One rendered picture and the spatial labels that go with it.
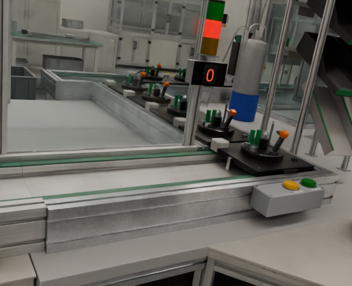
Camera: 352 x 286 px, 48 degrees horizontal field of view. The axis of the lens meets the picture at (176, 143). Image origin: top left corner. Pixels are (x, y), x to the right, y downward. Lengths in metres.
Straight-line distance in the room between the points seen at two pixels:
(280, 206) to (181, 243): 0.29
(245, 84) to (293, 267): 1.40
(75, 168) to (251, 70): 1.34
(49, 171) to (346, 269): 0.76
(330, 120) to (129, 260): 0.93
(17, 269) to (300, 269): 0.59
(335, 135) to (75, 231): 0.97
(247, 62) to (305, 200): 1.20
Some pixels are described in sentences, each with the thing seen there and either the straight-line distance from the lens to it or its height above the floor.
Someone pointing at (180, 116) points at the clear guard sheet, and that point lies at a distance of 1.25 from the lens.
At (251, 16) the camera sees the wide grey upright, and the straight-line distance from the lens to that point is 2.56.
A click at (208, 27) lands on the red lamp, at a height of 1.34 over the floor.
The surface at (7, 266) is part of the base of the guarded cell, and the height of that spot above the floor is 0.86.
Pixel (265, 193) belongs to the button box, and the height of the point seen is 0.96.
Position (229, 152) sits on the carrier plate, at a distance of 1.26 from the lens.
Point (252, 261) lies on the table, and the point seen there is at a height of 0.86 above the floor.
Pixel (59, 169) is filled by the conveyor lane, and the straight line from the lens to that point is 1.09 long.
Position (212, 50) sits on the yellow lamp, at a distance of 1.20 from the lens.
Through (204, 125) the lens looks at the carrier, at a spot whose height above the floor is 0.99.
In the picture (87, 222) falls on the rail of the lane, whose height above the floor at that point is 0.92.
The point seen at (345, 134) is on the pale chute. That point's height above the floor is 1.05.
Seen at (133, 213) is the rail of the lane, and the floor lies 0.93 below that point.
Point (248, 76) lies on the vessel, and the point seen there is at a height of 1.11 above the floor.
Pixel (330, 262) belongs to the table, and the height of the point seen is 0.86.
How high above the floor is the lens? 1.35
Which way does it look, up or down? 17 degrees down
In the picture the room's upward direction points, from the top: 9 degrees clockwise
